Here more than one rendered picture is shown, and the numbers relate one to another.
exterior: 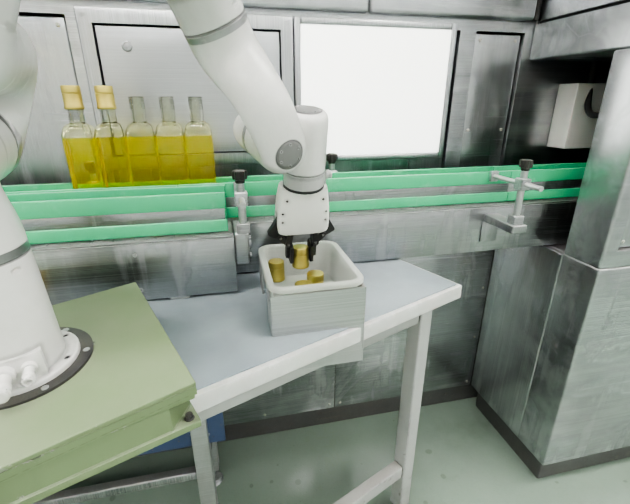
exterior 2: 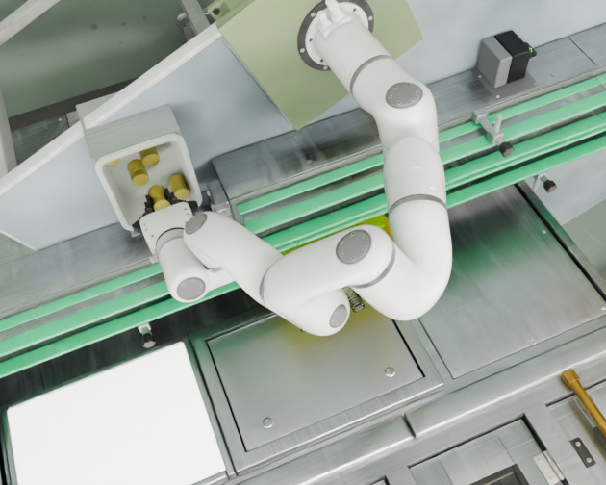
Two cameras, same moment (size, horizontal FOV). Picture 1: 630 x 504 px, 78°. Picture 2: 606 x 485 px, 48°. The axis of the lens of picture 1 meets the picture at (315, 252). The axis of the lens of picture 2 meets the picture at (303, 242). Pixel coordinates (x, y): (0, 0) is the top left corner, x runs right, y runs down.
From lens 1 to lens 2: 0.73 m
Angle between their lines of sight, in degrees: 25
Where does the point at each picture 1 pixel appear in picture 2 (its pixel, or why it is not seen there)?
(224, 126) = (275, 340)
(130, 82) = (376, 343)
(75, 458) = not seen: outside the picture
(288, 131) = (202, 233)
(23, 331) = (336, 42)
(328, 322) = (119, 124)
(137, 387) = (255, 21)
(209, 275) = (240, 164)
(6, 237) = (359, 87)
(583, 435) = not seen: outside the picture
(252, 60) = (245, 264)
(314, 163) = (170, 248)
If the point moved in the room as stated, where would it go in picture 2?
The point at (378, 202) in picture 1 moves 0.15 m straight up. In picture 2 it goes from (82, 297) to (96, 357)
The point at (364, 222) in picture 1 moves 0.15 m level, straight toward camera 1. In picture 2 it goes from (93, 269) to (96, 221)
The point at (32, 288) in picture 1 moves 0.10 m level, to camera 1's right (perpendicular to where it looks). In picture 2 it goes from (340, 68) to (286, 76)
